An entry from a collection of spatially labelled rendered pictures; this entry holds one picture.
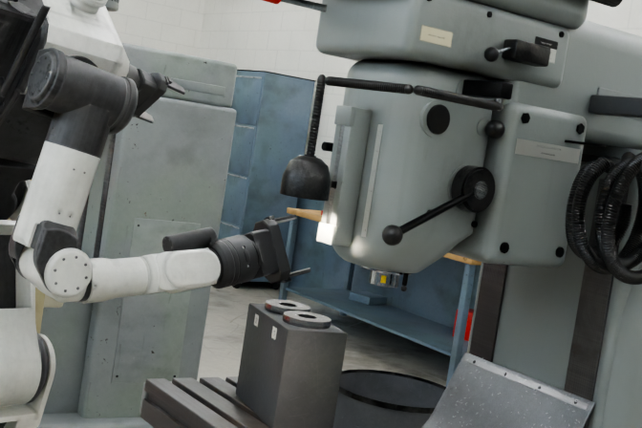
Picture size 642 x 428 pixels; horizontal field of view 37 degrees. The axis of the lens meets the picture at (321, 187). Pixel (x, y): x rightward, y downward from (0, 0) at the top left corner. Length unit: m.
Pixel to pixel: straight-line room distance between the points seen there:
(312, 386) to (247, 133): 7.14
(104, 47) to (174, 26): 9.65
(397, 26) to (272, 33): 8.68
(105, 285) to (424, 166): 0.55
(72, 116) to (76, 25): 0.20
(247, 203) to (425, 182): 7.36
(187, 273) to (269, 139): 7.18
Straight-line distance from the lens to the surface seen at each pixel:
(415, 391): 3.84
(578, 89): 1.64
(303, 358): 1.76
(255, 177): 8.77
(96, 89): 1.54
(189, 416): 1.84
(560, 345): 1.78
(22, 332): 1.84
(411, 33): 1.38
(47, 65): 1.53
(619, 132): 1.73
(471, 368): 1.91
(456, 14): 1.43
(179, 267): 1.65
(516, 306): 1.85
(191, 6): 11.41
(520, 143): 1.53
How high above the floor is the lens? 1.50
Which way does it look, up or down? 3 degrees down
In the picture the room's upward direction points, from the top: 9 degrees clockwise
